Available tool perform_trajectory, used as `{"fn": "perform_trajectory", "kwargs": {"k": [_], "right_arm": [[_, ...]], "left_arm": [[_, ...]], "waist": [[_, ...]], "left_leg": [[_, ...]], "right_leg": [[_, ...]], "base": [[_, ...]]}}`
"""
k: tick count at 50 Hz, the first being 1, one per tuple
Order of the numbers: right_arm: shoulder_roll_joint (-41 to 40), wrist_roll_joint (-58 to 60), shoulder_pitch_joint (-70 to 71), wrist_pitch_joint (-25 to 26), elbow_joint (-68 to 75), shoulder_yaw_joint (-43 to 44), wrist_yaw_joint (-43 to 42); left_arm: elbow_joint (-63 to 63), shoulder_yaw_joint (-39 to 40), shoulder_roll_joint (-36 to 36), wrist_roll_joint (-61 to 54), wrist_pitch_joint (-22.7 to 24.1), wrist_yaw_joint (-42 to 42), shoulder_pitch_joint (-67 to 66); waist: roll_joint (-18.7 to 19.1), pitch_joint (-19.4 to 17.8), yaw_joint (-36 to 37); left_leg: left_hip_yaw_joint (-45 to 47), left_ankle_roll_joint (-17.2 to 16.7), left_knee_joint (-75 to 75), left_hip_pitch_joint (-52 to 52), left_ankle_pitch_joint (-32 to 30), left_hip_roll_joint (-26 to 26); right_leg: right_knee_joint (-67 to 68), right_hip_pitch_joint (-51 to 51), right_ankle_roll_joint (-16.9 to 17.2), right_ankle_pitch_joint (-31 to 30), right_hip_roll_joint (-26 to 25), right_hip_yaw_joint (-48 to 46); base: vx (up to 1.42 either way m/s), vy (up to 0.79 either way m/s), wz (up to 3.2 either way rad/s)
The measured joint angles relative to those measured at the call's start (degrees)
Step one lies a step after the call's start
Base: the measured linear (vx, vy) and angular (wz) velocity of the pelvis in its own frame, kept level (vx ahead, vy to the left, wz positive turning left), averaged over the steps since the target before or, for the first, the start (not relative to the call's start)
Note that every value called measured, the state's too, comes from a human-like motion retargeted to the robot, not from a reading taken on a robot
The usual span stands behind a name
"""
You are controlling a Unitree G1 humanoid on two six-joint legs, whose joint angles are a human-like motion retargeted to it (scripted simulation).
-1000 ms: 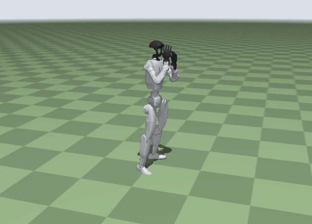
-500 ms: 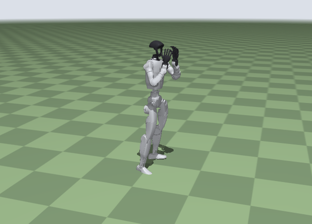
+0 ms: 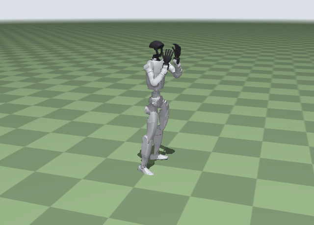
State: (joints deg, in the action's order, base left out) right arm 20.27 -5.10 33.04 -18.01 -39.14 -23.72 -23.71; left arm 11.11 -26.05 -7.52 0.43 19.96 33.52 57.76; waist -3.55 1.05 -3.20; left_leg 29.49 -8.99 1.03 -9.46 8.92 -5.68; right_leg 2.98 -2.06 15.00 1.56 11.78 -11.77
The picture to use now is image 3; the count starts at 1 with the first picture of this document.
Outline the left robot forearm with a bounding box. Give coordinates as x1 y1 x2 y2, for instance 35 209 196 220
173 59 182 74

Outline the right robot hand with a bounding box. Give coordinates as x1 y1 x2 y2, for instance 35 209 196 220
162 49 174 69

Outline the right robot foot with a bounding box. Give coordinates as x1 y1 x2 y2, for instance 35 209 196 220
138 165 154 175

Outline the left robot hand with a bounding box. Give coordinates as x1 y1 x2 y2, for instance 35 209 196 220
172 44 181 64

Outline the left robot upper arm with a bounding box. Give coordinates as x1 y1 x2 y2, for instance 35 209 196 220
168 63 182 78

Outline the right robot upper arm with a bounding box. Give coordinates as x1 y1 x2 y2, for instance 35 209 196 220
144 62 159 88

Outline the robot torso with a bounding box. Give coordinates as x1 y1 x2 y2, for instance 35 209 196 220
146 57 165 108

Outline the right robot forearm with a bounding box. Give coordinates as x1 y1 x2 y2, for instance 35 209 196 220
152 64 168 85

